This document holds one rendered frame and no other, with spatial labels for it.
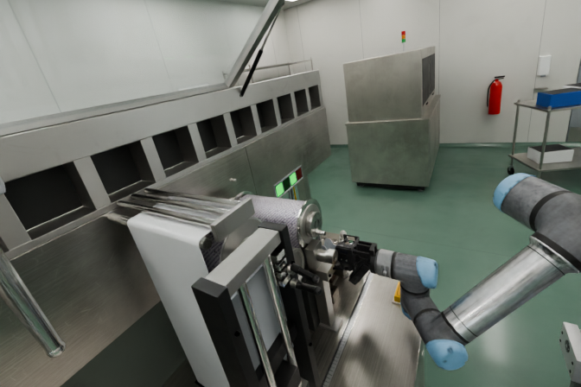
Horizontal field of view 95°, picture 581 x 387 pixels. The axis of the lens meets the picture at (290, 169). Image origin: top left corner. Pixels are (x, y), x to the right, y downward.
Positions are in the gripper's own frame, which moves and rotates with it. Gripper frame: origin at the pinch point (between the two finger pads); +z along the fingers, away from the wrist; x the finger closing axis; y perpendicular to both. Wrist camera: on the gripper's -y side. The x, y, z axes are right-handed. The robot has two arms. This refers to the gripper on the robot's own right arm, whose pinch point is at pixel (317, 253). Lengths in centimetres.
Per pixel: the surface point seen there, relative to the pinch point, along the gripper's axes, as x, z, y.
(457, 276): -127, -40, -109
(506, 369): -65, -64, -109
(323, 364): 22.0, -9.5, -18.9
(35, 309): 61, 0, 39
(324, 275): 12.0, -8.6, 3.9
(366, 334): 8.7, -17.4, -19.0
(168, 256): 41, 9, 29
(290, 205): 7.2, 2.0, 22.2
